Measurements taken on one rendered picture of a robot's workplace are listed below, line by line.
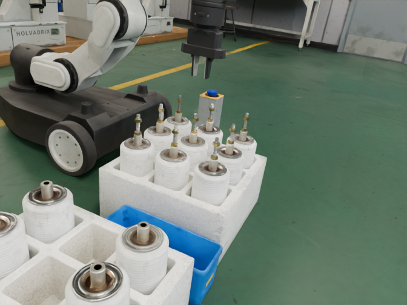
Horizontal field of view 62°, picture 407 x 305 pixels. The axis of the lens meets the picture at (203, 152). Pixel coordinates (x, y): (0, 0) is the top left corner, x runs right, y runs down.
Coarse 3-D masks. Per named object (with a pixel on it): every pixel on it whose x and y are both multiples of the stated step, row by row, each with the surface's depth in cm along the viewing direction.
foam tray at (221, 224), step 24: (264, 168) 115; (120, 192) 95; (144, 192) 91; (168, 192) 88; (240, 192) 92; (168, 216) 90; (192, 216) 86; (216, 216) 83; (240, 216) 101; (216, 240) 86
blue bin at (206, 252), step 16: (128, 208) 91; (128, 224) 93; (160, 224) 88; (176, 240) 87; (192, 240) 85; (208, 240) 82; (192, 256) 86; (208, 256) 84; (208, 272) 74; (192, 288) 76; (208, 288) 82; (192, 304) 79
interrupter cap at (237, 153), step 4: (220, 148) 99; (224, 148) 99; (236, 148) 100; (220, 152) 96; (224, 152) 97; (236, 152) 98; (240, 152) 98; (224, 156) 94; (228, 156) 95; (232, 156) 95; (236, 156) 95; (240, 156) 96
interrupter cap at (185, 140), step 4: (184, 136) 103; (188, 136) 104; (180, 140) 100; (184, 140) 101; (188, 140) 102; (200, 140) 102; (204, 140) 102; (184, 144) 99; (188, 144) 99; (192, 144) 99; (196, 144) 99; (200, 144) 100; (204, 144) 100
